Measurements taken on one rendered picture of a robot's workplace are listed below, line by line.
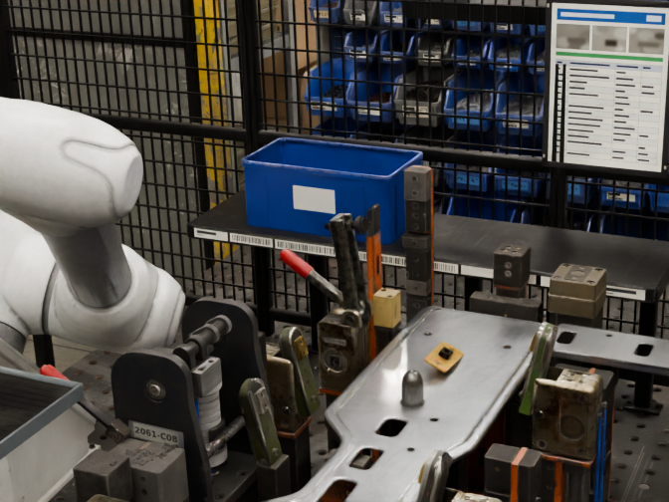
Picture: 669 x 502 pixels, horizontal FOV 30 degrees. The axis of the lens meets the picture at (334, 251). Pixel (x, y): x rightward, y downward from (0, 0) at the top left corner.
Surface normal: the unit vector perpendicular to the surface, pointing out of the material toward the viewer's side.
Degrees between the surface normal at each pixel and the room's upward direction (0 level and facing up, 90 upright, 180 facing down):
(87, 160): 60
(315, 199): 90
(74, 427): 90
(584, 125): 90
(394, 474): 0
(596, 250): 0
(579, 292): 88
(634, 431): 0
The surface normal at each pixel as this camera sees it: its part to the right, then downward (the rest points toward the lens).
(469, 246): -0.04, -0.93
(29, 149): 0.03, -0.12
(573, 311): -0.43, 0.33
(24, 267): 0.12, -0.36
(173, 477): 0.91, 0.13
